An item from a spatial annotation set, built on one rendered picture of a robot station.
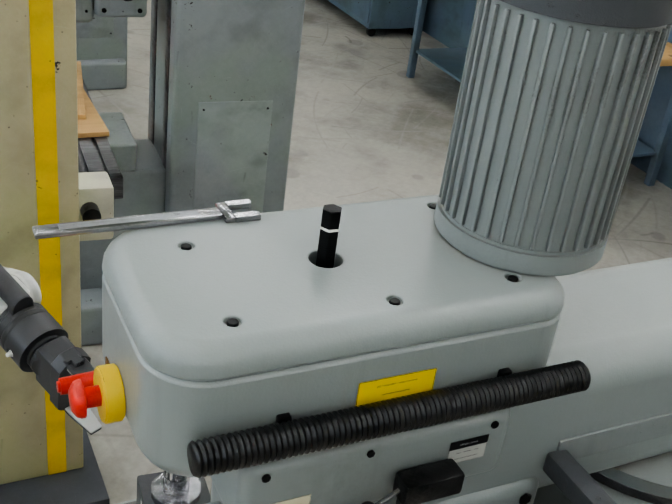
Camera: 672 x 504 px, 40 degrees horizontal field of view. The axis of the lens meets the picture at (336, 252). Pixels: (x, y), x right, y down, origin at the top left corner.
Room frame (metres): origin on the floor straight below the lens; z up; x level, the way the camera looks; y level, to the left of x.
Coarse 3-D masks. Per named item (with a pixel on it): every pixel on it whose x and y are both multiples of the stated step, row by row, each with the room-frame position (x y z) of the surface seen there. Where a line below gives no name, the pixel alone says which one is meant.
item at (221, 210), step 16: (208, 208) 0.92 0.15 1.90; (224, 208) 0.93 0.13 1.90; (240, 208) 0.95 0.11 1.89; (48, 224) 0.84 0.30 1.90; (64, 224) 0.84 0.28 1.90; (80, 224) 0.85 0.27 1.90; (96, 224) 0.85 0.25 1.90; (112, 224) 0.86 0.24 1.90; (128, 224) 0.86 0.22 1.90; (144, 224) 0.87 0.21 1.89; (160, 224) 0.88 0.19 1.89
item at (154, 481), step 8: (160, 472) 1.28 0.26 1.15; (144, 480) 1.26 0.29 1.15; (152, 480) 1.26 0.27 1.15; (160, 480) 1.25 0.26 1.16; (192, 480) 1.26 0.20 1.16; (200, 480) 1.28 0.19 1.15; (144, 488) 1.24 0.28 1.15; (152, 488) 1.23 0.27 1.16; (160, 488) 1.23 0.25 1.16; (192, 488) 1.24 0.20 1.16; (200, 488) 1.24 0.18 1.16; (144, 496) 1.22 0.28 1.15; (152, 496) 1.21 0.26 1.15; (160, 496) 1.21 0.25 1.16; (168, 496) 1.21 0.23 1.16; (184, 496) 1.22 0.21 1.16; (192, 496) 1.22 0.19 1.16; (200, 496) 1.24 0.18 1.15; (208, 496) 1.24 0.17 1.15
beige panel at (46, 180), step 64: (0, 0) 2.32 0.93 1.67; (64, 0) 2.40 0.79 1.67; (0, 64) 2.31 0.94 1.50; (64, 64) 2.39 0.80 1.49; (0, 128) 2.31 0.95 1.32; (64, 128) 2.39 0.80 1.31; (0, 192) 2.30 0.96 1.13; (64, 192) 2.39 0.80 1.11; (0, 256) 2.30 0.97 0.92; (64, 256) 2.39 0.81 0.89; (64, 320) 2.38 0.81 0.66; (0, 384) 2.29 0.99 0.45; (0, 448) 2.28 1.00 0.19; (64, 448) 2.37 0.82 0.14
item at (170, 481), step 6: (168, 474) 1.22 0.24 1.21; (168, 480) 1.22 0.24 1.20; (174, 480) 1.21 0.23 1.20; (180, 480) 1.22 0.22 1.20; (186, 480) 1.23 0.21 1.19; (168, 486) 1.22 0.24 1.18; (174, 486) 1.21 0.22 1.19; (180, 486) 1.22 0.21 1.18; (186, 486) 1.23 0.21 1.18; (168, 492) 1.22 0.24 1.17; (174, 492) 1.21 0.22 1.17; (180, 492) 1.22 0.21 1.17; (186, 492) 1.23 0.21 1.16
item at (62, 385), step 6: (90, 372) 0.84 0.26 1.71; (60, 378) 0.83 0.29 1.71; (66, 378) 0.83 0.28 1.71; (72, 378) 0.83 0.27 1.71; (78, 378) 0.83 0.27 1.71; (84, 378) 0.83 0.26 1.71; (90, 378) 0.83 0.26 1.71; (60, 384) 0.82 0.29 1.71; (66, 384) 0.82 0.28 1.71; (84, 384) 0.83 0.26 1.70; (90, 384) 0.83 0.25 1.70; (60, 390) 0.82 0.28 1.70; (66, 390) 0.82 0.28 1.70
